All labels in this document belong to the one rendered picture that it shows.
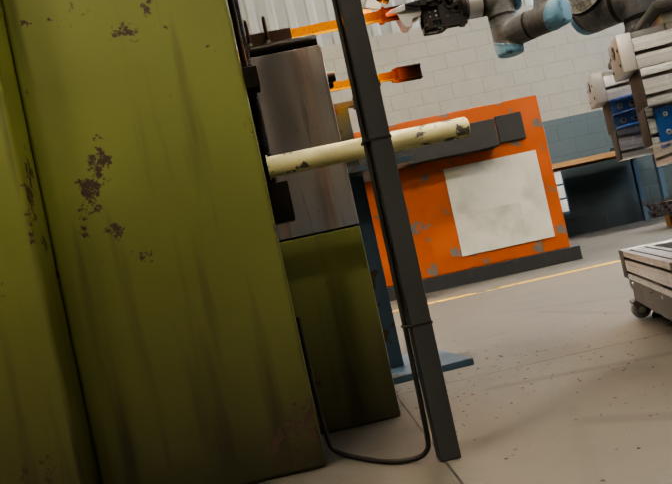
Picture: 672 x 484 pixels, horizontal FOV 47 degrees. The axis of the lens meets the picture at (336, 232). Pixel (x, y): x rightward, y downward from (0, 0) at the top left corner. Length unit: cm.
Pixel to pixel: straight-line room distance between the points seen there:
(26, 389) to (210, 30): 78
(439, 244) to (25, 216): 439
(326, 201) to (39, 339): 73
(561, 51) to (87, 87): 922
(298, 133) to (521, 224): 406
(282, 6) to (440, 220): 514
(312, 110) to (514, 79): 847
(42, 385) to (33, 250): 25
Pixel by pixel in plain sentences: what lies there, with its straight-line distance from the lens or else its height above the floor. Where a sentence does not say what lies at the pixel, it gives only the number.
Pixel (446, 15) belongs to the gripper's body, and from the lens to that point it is 214.
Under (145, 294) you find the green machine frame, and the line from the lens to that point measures 158.
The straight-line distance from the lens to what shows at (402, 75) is 247.
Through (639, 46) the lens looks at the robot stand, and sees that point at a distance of 199.
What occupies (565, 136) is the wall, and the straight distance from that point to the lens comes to 1033.
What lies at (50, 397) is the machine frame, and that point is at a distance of 153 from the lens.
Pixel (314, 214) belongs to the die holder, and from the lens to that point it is 185.
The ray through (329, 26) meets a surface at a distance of 209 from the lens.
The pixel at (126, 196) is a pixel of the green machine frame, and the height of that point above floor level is 61.
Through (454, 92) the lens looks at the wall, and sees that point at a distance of 1005.
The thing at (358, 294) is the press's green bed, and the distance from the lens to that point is 185.
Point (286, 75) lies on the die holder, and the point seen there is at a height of 86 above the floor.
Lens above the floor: 41
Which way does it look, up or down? 2 degrees up
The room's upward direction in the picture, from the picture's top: 12 degrees counter-clockwise
